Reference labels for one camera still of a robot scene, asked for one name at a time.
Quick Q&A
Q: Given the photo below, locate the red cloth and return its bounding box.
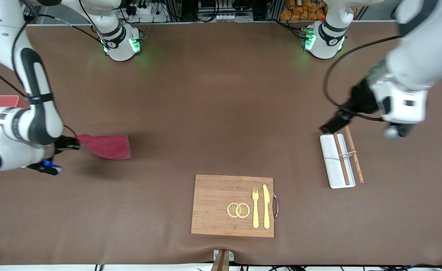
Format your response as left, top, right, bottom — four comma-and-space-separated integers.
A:
77, 134, 132, 161

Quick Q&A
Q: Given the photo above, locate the white rectangular tray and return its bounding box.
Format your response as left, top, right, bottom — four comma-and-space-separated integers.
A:
319, 133, 356, 189

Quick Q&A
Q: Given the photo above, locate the orange packaged goods pile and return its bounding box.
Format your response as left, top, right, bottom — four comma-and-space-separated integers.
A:
280, 0, 358, 21

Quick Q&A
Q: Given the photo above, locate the yellow plastic knife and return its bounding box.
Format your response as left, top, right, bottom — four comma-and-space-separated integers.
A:
262, 184, 271, 229

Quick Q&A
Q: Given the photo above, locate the yellow plastic fork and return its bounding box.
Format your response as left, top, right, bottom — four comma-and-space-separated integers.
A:
252, 187, 260, 229

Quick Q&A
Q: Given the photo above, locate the wooden cutting board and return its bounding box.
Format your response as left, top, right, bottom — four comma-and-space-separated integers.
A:
191, 174, 280, 238

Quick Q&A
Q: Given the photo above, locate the white power strip with plugs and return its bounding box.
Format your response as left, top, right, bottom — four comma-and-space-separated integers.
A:
125, 0, 169, 23

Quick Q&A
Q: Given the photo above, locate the long white socket strip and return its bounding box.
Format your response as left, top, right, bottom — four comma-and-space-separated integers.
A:
199, 13, 254, 22

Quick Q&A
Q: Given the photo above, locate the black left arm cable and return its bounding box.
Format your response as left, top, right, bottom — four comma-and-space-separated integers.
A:
322, 35, 403, 122

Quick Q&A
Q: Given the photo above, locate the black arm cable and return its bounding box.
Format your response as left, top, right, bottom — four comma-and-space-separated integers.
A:
0, 0, 108, 99
322, 35, 403, 122

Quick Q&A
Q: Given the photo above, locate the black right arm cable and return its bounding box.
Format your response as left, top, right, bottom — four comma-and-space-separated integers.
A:
0, 0, 108, 99

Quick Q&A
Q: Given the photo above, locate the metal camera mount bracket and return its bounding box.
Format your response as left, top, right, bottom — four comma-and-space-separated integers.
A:
210, 249, 235, 271

